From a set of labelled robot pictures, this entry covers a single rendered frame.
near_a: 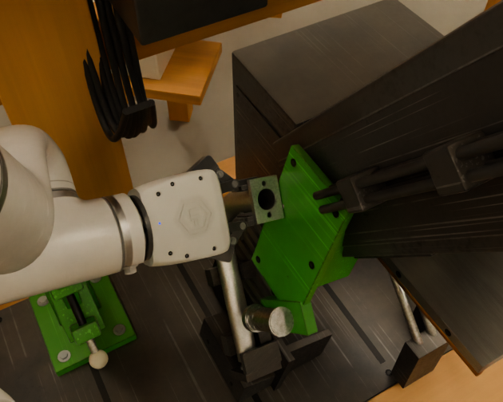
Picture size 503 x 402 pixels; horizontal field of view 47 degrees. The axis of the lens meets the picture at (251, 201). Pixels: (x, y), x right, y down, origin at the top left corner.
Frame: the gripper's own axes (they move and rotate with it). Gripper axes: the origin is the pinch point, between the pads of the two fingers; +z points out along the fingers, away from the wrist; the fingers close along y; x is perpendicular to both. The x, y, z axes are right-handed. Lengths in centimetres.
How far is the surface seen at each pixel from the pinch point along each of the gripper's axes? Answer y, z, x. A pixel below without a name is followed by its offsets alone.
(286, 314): -15.2, 1.7, -0.4
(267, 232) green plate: -4.8, 2.8, 2.2
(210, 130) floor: 20, 81, 162
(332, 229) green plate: -4.1, 2.8, -11.6
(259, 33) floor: 66, 134, 189
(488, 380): -34.8, 32.7, -4.1
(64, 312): -11.7, -20.2, 24.7
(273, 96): 12.8, 8.2, 3.0
